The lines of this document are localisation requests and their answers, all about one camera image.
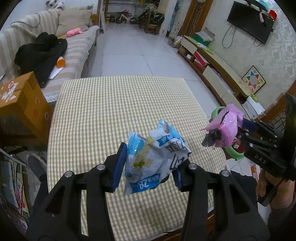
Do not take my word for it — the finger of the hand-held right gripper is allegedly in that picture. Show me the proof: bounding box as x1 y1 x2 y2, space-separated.
242 118 286 146
238 130 258 154

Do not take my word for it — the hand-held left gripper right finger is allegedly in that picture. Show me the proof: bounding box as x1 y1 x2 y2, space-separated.
172 160 271 241

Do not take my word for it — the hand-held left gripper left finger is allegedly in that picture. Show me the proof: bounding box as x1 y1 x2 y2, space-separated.
25 142 128 241

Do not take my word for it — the pink plastic bag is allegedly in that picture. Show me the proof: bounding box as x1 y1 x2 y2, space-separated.
200 103 245 149

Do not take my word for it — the snack packet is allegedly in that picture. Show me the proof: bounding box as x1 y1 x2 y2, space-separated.
123 118 193 195

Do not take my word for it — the person's right forearm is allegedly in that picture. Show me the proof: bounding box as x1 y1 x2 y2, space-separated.
269 192 296 241

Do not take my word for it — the person's right hand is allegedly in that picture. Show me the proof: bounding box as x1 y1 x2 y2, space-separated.
256 170 296 209

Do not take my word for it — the white cardboard box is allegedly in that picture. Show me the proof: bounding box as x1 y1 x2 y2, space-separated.
243 96 265 117

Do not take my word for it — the person's right leg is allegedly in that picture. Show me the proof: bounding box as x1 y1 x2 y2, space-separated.
231 170 258 210

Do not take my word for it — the star checkers board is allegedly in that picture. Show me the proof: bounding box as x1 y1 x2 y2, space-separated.
242 65 266 94

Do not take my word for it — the low wooden television cabinet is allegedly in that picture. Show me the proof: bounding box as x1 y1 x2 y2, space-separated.
178 36 250 107

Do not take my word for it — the person's grey shoe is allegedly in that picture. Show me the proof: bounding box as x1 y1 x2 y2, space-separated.
28 152 48 183

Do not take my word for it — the red flat box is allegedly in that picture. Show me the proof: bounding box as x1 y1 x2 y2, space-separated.
193 51 209 68

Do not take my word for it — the open green box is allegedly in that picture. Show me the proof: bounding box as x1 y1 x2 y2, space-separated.
194 28 216 48

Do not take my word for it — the black television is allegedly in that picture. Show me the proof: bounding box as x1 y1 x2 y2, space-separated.
227 1 275 45

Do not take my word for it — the stack of printed papers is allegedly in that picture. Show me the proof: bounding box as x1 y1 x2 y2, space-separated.
0 148 30 234

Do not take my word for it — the yellow stool with stickers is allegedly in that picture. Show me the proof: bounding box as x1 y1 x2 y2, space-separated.
0 72 53 144

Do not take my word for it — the sofa with striped cover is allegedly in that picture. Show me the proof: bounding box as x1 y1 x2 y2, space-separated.
0 5 100 102

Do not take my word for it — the black clothing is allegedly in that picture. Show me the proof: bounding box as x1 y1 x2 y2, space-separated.
14 32 68 88

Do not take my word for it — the pink toy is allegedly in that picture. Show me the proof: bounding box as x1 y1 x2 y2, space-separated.
67 27 83 38

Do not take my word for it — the black stroller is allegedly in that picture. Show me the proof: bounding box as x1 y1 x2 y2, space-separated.
137 5 165 26

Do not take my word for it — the white balance bike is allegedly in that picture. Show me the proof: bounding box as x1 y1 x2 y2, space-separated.
116 9 137 25

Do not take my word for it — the beige cushion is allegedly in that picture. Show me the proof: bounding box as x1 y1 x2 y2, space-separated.
56 8 93 37

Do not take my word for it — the white plush toy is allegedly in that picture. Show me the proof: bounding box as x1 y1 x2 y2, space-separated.
45 0 65 10

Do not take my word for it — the black television cable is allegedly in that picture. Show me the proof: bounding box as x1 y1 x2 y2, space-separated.
222 24 234 49

